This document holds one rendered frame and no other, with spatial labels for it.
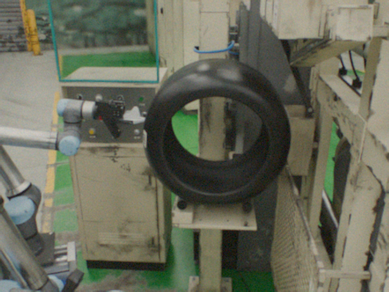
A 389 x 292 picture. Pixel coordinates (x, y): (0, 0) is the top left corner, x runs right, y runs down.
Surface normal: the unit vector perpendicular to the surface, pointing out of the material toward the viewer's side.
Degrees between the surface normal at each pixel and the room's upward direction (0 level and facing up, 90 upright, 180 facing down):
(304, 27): 90
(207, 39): 90
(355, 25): 72
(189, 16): 90
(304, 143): 90
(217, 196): 100
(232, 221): 0
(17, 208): 7
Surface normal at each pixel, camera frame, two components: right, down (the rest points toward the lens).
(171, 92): -0.51, -0.26
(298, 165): -0.06, 0.40
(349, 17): -0.06, 0.10
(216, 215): 0.00, -0.91
